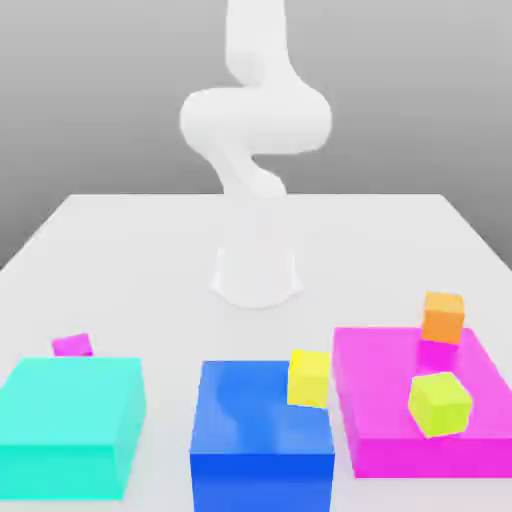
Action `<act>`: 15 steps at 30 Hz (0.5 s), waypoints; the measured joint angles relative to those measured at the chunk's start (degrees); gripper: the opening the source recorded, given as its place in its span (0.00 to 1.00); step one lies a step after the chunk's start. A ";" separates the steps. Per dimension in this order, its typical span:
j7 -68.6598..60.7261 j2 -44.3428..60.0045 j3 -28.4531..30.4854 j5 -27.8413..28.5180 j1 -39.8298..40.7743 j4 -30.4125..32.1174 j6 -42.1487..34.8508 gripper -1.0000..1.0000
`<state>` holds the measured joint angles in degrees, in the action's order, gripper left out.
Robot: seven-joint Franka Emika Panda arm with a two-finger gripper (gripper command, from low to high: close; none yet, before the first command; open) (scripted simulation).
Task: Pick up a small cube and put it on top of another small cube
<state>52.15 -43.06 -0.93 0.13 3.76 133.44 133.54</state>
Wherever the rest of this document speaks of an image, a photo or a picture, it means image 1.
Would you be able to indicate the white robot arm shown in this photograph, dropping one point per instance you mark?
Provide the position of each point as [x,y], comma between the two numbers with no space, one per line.
[256,120]

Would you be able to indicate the small yellow cube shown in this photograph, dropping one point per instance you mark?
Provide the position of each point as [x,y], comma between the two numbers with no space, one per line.
[308,380]

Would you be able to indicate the small orange cube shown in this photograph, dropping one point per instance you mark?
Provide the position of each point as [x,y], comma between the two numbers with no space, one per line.
[443,320]

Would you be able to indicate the small magenta cube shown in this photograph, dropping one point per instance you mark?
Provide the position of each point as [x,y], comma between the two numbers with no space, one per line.
[72,344]

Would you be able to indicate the small lime cube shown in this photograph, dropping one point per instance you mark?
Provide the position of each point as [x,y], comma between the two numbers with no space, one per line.
[440,406]

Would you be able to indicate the large magenta box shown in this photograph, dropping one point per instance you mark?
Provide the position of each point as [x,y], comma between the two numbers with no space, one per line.
[376,384]

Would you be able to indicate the large blue box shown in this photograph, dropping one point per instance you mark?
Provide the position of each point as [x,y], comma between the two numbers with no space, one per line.
[256,440]

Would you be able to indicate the large cyan box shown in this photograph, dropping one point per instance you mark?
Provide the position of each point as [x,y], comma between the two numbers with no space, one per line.
[68,416]

